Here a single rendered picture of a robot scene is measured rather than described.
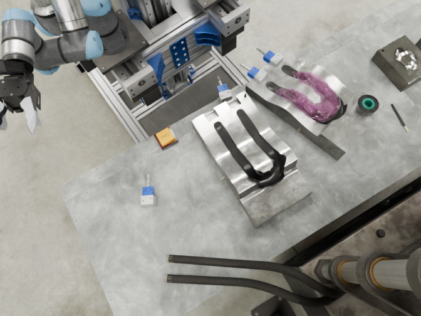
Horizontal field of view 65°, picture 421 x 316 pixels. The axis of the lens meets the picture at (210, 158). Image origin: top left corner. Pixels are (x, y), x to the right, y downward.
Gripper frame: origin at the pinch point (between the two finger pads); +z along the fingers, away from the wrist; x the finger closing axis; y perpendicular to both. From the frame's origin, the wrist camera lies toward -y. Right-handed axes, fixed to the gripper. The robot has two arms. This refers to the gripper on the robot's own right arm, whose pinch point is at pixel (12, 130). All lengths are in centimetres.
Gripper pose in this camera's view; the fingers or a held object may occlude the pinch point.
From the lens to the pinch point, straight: 88.9
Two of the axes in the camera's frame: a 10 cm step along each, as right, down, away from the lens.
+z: 1.8, 9.3, -3.2
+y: -0.7, 3.4, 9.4
